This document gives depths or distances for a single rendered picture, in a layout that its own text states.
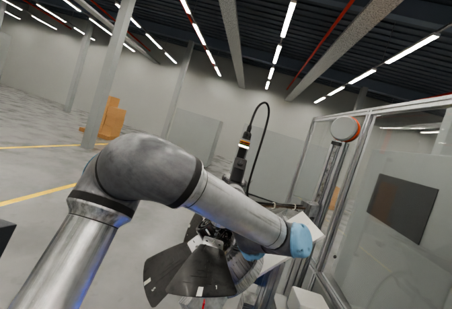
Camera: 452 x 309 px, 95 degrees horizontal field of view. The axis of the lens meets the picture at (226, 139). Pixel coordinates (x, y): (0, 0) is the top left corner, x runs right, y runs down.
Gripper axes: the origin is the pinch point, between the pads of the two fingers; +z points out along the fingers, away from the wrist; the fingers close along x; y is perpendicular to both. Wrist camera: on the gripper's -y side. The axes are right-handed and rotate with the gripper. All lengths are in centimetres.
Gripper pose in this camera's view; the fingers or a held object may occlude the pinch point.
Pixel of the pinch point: (234, 176)
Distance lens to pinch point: 90.8
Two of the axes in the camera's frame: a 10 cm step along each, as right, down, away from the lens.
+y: -2.9, 9.6, 0.5
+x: 9.6, 2.9, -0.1
